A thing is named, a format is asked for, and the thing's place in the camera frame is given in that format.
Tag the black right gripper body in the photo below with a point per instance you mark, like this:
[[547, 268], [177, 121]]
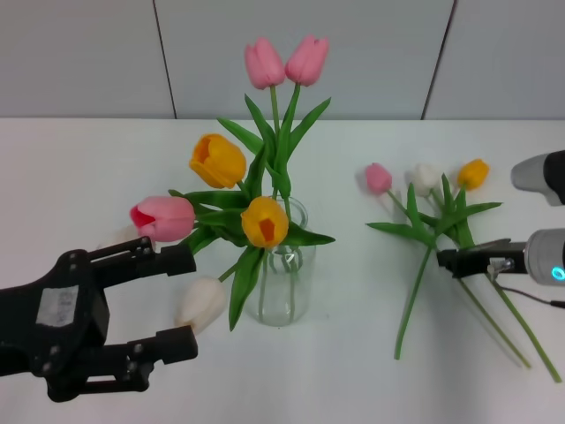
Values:
[[499, 260]]

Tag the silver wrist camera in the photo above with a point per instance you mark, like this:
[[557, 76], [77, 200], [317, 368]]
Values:
[[532, 174]]

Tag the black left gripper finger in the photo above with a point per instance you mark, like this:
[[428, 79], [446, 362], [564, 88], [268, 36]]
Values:
[[176, 345], [178, 259]]

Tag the large orange tulip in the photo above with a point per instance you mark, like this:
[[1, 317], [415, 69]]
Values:
[[218, 161]]

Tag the pink tulip with red inside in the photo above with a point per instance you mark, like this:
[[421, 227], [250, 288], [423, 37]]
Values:
[[165, 218]]

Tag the clear glass vase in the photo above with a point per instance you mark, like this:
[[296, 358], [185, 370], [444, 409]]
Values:
[[282, 305]]

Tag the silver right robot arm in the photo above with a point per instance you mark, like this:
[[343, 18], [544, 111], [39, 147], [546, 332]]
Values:
[[545, 252]]

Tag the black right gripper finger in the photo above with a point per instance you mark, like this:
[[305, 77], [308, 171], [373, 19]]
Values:
[[490, 244], [450, 260]]

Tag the small pink tulip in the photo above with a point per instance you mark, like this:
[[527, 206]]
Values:
[[378, 179]]

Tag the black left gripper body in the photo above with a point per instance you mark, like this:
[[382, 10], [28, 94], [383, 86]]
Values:
[[70, 349]]

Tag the tall pink tulip, pointed petals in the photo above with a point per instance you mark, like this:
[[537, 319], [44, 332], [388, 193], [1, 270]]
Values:
[[306, 59]]

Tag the tall pink tulip, closed bud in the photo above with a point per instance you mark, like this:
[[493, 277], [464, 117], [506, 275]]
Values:
[[264, 64]]

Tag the orange tulip with open centre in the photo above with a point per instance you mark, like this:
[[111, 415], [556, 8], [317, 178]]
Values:
[[265, 221]]

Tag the small white tulip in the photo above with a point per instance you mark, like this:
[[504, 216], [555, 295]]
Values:
[[427, 177]]

